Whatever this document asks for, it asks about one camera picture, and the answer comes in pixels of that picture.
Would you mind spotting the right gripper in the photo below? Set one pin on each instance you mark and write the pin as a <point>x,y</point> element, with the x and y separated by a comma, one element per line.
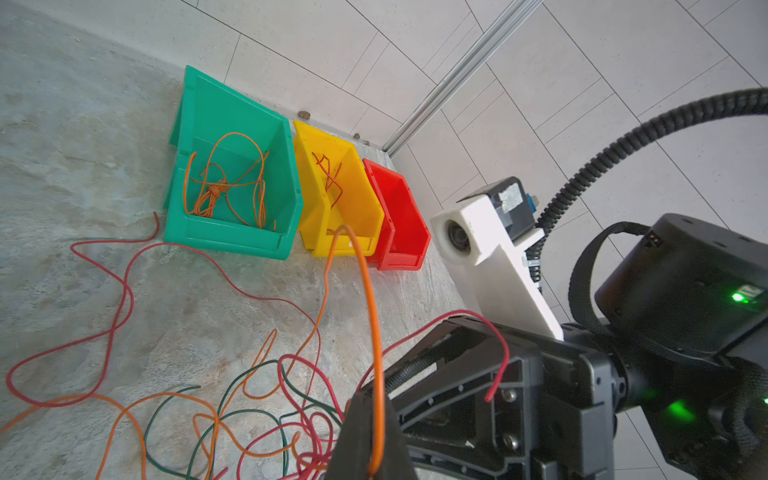
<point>472,401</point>

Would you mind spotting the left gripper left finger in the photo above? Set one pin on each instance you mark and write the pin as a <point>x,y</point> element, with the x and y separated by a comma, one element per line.
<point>351,456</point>

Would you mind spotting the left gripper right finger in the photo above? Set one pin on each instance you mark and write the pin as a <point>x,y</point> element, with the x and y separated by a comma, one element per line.
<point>396,463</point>

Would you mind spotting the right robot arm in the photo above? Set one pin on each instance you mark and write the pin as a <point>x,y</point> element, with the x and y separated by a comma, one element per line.
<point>669,318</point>

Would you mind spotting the red plastic bin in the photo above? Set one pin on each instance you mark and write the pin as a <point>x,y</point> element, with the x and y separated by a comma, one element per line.
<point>404,237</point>

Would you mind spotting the yellow plastic bin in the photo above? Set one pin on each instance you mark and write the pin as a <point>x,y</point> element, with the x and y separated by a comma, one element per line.
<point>335,190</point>

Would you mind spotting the green plastic bin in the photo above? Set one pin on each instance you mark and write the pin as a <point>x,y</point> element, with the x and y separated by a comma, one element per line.
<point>234,184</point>

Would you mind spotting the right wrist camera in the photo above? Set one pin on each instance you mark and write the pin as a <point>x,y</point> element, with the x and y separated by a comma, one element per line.
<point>487,234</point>

